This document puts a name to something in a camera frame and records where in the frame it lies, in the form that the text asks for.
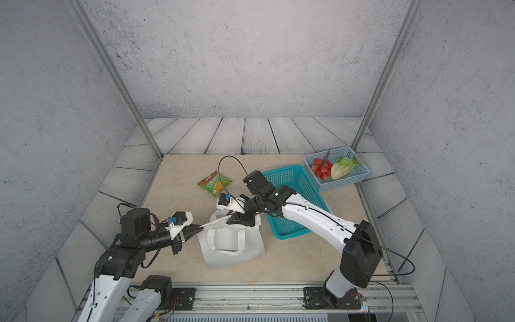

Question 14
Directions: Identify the white insulated delivery bag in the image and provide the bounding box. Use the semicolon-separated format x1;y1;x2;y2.
197;210;265;270

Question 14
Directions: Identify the teal plastic basket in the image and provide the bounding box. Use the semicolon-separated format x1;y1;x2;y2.
261;164;334;241

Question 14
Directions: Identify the aluminium corner post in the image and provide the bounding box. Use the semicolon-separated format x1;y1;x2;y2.
66;0;164;161
351;0;423;151

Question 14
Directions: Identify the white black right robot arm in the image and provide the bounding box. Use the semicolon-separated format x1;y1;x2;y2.
217;170;383;310

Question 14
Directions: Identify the aluminium corner post left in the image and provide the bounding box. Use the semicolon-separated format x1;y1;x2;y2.
66;0;164;161

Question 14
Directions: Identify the green corn chips packet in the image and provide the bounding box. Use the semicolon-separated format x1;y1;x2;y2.
197;171;232;197

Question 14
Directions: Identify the light blue plastic basket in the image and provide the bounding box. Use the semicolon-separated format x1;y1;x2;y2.
303;146;370;192

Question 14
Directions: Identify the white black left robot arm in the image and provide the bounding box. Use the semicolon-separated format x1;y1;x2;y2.
79;208;204;321

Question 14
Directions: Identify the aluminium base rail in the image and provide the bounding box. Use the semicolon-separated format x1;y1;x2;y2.
157;282;423;317

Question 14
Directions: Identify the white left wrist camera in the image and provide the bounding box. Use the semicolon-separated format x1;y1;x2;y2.
166;211;193;240

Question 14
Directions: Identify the green lettuce head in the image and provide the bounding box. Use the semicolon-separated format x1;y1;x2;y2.
330;157;358;181

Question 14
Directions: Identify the aluminium corner post right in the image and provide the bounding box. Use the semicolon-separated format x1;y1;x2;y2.
351;0;423;151

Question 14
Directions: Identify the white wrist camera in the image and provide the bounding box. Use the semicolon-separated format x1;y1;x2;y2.
166;211;193;240
216;193;245;213

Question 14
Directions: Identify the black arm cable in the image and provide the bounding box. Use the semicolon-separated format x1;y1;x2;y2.
217;155;416;322
84;202;162;322

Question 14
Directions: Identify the red cherry tomatoes bunch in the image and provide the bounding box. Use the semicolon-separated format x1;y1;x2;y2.
311;158;333;181

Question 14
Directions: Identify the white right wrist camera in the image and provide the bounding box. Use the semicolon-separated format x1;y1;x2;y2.
216;193;245;213

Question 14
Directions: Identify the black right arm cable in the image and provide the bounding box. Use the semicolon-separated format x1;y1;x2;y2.
217;155;416;322

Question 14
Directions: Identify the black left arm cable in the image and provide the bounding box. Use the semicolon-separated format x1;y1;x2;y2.
84;202;162;322

